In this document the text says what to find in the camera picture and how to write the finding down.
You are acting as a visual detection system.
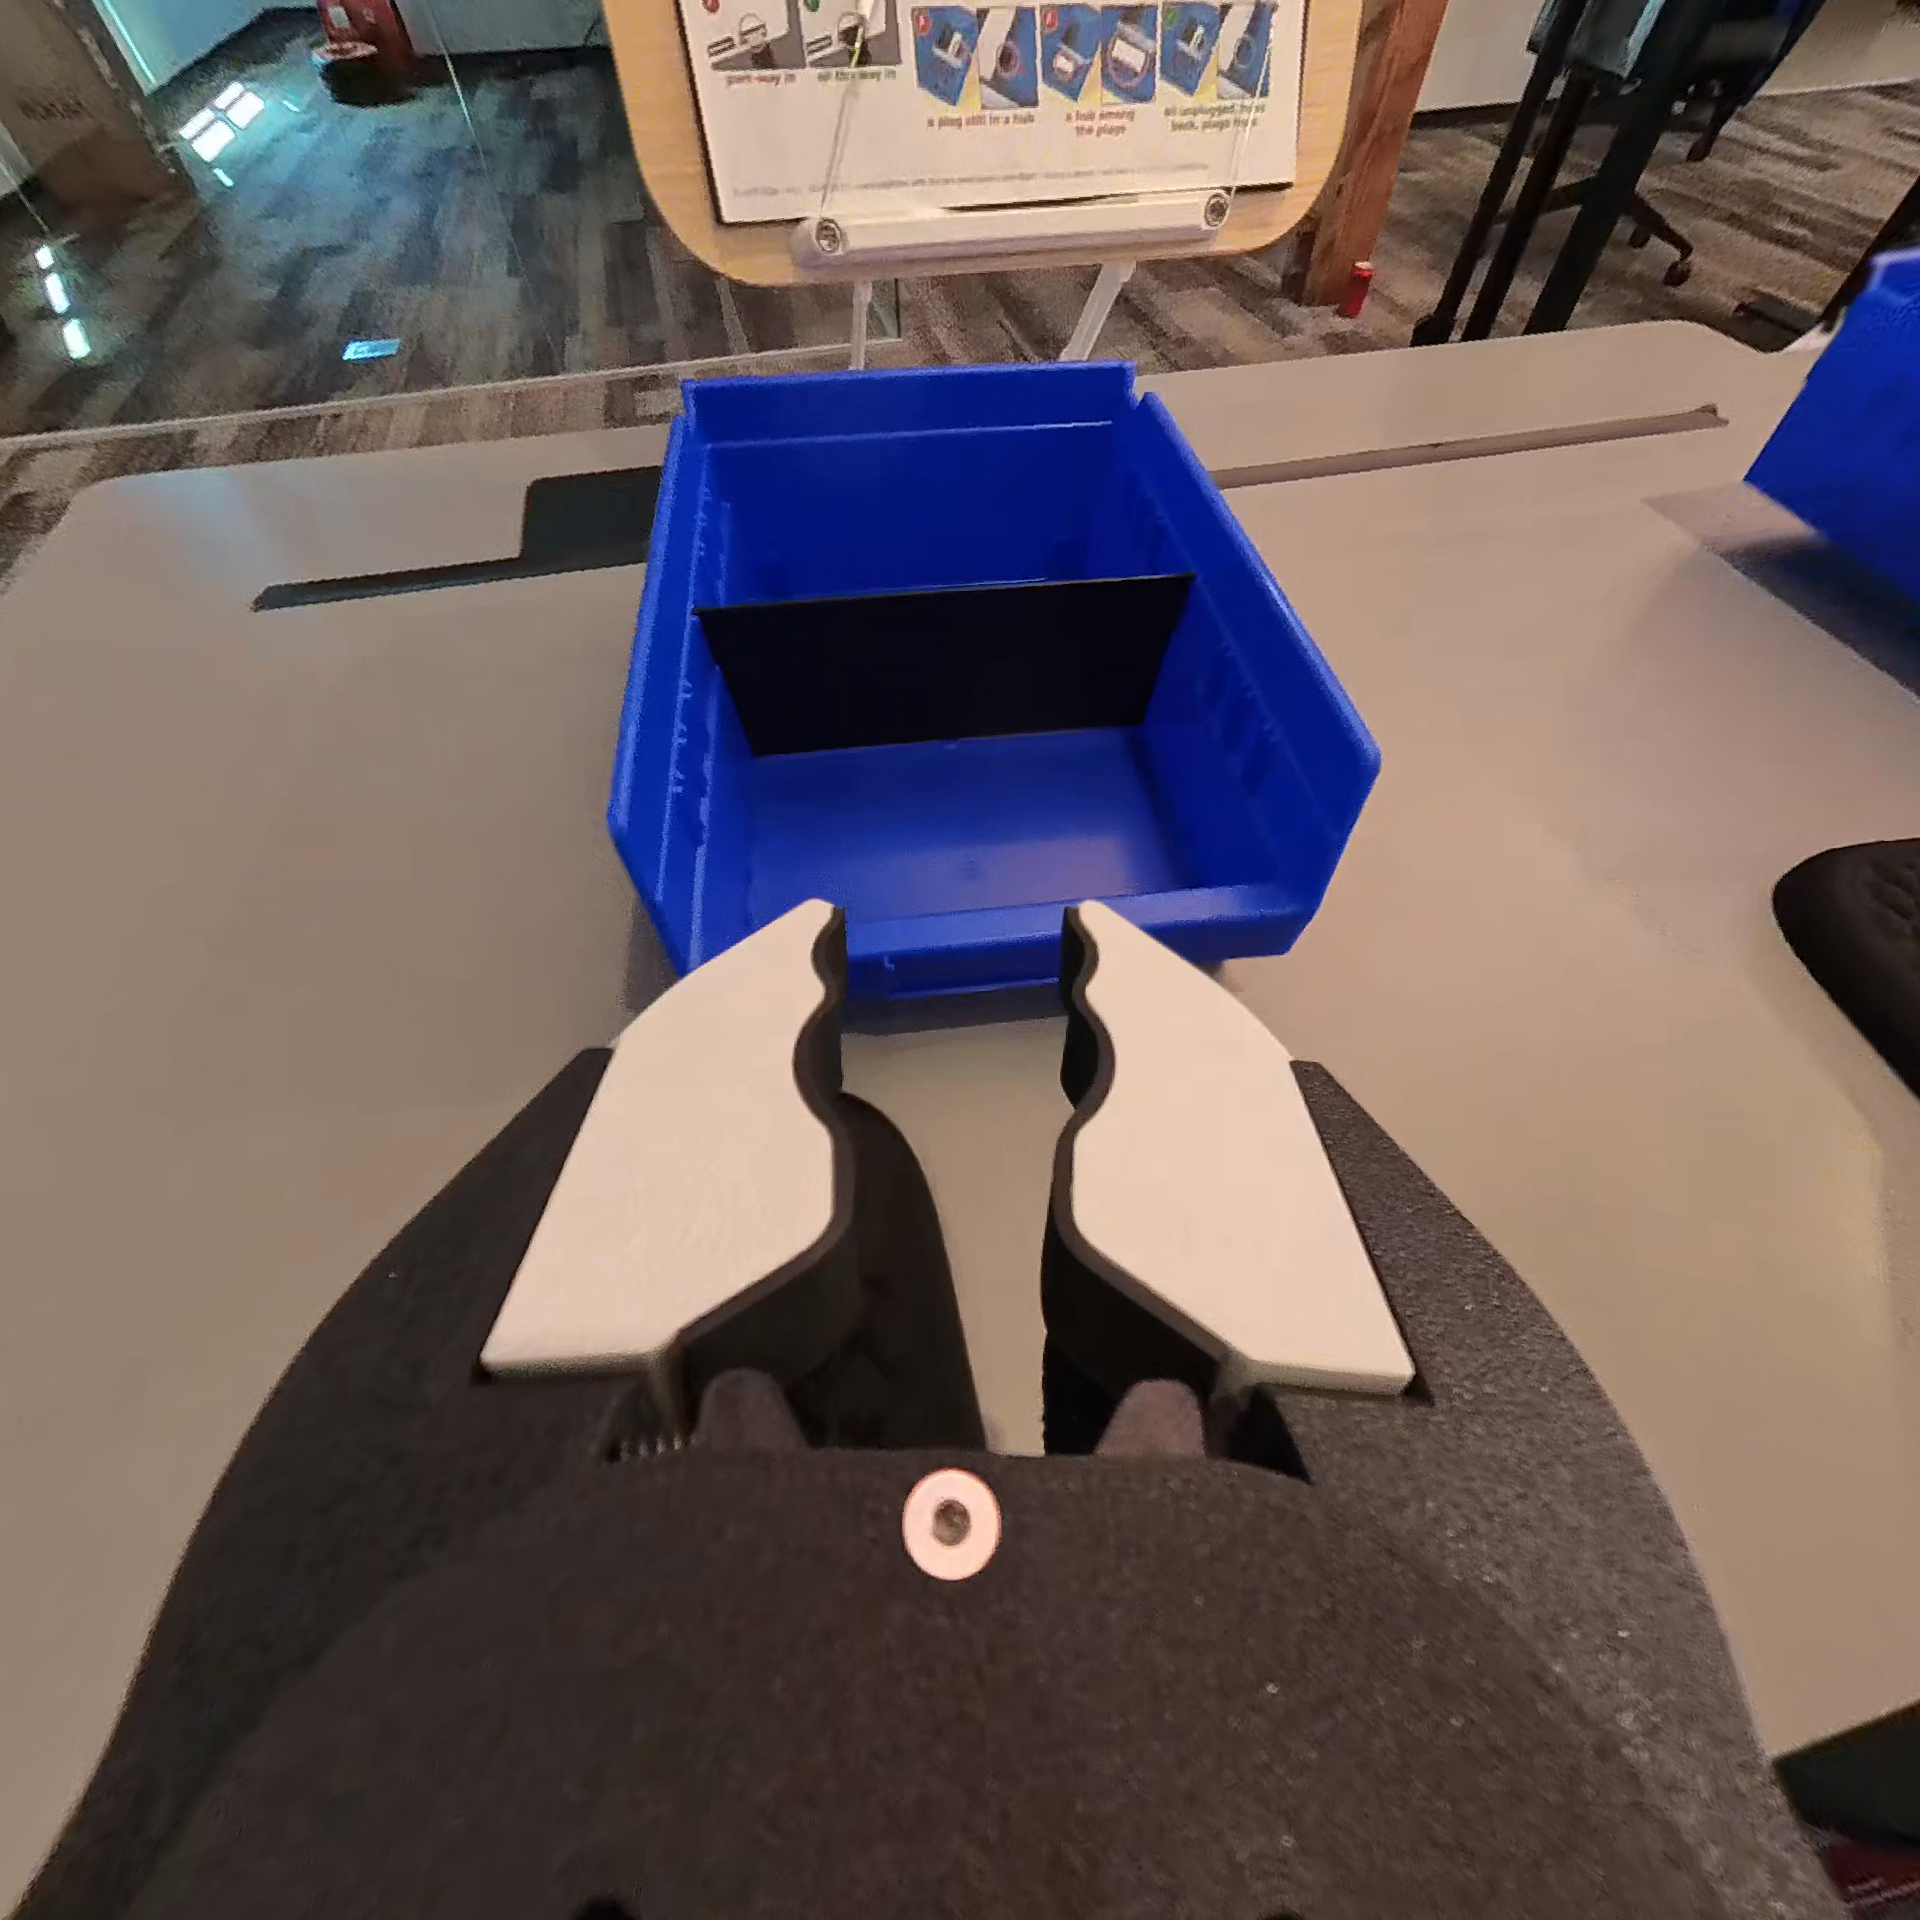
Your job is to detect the grey desk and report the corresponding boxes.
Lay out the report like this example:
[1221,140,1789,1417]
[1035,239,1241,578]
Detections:
[0,318,1920,1800]

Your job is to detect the printed instruction sheet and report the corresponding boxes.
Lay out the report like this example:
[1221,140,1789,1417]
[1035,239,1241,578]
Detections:
[675,0,1304,226]

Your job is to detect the black wrist rest pad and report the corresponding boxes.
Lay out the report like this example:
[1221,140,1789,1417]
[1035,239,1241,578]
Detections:
[1774,839,1920,1097]

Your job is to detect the cardboard box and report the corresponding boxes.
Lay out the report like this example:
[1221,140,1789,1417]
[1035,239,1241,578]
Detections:
[0,0,169,213]

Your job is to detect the black bin divider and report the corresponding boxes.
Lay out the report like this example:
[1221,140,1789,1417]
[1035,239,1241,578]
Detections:
[694,574,1197,756]

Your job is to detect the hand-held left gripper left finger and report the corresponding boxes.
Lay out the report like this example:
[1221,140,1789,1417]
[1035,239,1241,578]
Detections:
[480,900,860,1383]

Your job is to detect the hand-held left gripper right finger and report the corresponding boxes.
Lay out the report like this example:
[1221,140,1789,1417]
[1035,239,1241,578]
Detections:
[1041,900,1417,1390]

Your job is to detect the white stand with wooden board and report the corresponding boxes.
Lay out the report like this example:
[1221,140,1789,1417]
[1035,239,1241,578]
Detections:
[598,0,1366,367]

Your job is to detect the blue plastic bin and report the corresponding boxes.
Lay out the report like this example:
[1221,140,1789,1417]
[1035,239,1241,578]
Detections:
[1743,246,1920,601]
[607,359,1383,1029]

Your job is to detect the black display stand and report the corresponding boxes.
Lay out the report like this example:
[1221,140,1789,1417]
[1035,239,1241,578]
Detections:
[1411,0,1695,346]

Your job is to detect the wooden post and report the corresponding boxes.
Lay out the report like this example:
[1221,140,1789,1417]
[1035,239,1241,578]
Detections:
[1281,0,1448,308]

